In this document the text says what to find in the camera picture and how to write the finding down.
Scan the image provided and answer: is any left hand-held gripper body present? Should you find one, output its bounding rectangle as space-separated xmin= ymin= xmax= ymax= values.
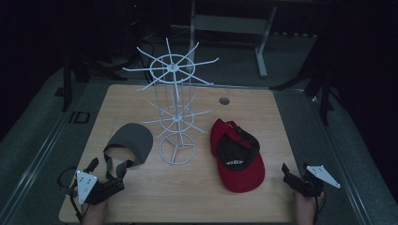
xmin=70 ymin=169 xmax=124 ymax=206

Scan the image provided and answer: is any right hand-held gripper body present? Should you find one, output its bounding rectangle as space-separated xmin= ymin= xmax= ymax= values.
xmin=298 ymin=164 xmax=342 ymax=199

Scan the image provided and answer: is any red baseball cap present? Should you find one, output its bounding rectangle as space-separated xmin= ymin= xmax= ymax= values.
xmin=209 ymin=117 xmax=267 ymax=194

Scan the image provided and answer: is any grey sun visor cap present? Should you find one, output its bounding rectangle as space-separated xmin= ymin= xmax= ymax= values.
xmin=102 ymin=122 xmax=154 ymax=181

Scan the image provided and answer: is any white wire hat rack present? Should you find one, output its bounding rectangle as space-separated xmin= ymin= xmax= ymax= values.
xmin=121 ymin=37 xmax=220 ymax=166

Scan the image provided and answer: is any person's left hand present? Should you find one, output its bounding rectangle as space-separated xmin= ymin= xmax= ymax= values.
xmin=81 ymin=199 xmax=109 ymax=225

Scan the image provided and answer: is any person's right hand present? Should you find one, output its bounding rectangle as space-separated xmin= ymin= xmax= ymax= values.
xmin=293 ymin=190 xmax=326 ymax=225

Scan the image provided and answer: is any black metal stand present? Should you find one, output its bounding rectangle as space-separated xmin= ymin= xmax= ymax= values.
xmin=269 ymin=62 xmax=335 ymax=127
xmin=60 ymin=54 xmax=128 ymax=113

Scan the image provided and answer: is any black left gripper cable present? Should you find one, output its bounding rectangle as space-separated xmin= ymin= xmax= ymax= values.
xmin=57 ymin=166 xmax=84 ymax=225

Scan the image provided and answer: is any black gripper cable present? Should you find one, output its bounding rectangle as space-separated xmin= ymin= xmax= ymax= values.
xmin=57 ymin=166 xmax=84 ymax=225
xmin=314 ymin=190 xmax=327 ymax=225

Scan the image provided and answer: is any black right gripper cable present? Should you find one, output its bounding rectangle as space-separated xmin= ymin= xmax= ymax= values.
xmin=314 ymin=190 xmax=327 ymax=225

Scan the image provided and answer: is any black floor bracket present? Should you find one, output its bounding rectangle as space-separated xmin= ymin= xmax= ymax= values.
xmin=68 ymin=110 xmax=92 ymax=125

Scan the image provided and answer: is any white metal table frame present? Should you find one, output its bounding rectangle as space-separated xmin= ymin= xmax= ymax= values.
xmin=188 ymin=0 xmax=279 ymax=79

